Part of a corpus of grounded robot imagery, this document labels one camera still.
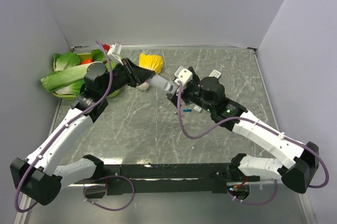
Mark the grey white remote control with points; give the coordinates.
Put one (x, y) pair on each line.
(162, 84)

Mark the white remote with screen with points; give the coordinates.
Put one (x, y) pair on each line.
(215, 74)

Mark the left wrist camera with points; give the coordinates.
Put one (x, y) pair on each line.
(113, 52)

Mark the small white remote control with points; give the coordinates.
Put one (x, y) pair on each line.
(197, 108)

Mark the bok choy toy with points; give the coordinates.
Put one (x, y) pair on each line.
(71, 89)

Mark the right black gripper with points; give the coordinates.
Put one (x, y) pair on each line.
(184, 89)

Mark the yellow cabbage toy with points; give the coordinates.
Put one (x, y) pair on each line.
(151, 62)

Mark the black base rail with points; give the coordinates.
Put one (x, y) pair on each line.
(153, 178)

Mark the long napa cabbage toy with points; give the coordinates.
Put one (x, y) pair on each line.
(59, 79)

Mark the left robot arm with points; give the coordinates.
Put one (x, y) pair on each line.
(40, 176)

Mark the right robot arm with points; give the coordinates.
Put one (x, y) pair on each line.
(293, 162)

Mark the red tomato toy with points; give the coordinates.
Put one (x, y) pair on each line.
(87, 61)

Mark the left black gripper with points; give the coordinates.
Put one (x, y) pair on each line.
(136, 75)

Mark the green leaf toy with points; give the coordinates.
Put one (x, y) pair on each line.
(64, 61)

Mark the green plastic basket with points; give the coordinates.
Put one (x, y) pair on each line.
(83, 57)

